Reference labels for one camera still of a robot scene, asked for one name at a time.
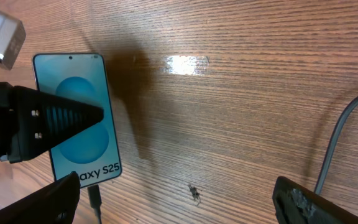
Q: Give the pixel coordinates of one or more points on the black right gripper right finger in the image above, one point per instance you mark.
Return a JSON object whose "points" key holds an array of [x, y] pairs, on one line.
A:
{"points": [[295, 204]]}

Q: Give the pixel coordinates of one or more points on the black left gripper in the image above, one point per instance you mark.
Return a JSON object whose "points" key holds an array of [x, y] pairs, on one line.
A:
{"points": [[43, 121]]}

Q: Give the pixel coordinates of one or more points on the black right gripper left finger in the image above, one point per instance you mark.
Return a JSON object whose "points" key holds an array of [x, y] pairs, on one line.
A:
{"points": [[55, 203]]}

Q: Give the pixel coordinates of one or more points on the smartphone with teal screen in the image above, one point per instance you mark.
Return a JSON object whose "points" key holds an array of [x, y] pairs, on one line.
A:
{"points": [[93, 153]]}

